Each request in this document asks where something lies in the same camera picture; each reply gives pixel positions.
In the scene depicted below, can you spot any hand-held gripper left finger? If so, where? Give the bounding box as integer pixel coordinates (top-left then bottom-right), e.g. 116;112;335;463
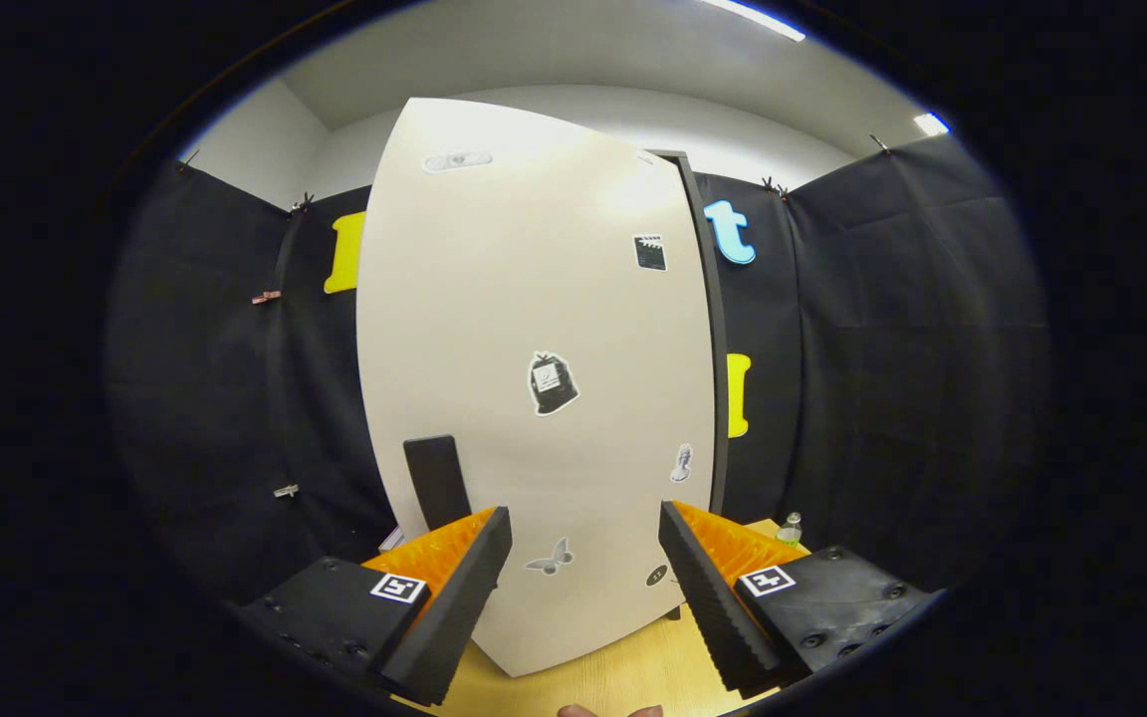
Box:
235;506;515;706

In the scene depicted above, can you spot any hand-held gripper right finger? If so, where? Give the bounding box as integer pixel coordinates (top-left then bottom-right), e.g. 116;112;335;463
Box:
658;501;933;698

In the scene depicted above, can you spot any black door handle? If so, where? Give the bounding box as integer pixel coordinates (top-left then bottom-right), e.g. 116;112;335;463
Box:
402;434;475;534

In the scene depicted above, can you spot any grey shoe cabinet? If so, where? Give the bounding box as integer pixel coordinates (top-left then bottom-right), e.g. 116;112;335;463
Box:
648;149;731;519

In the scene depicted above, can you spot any black backdrop cloth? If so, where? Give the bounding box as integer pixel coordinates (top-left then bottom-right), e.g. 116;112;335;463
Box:
106;134;1050;608

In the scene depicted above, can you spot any long ceiling light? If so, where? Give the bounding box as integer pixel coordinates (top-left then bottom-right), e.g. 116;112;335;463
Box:
698;0;806;43

